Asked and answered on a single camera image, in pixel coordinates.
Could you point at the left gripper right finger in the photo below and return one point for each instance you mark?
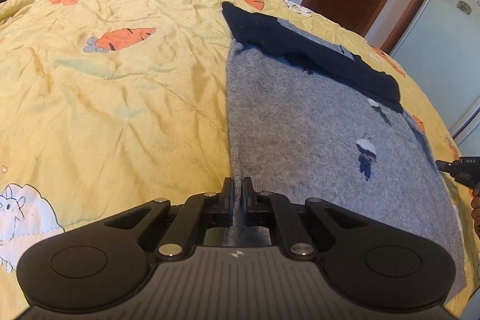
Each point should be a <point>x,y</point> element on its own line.
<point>256,209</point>

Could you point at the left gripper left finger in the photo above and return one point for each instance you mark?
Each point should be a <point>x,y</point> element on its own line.
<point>218,207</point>

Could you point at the grey and navy sweater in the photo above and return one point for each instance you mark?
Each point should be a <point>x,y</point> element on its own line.
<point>308,118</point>

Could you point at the right hand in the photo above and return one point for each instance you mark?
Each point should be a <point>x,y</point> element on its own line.
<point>475,214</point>

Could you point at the yellow floral quilt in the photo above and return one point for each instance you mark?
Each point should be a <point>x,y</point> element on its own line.
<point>106,104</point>

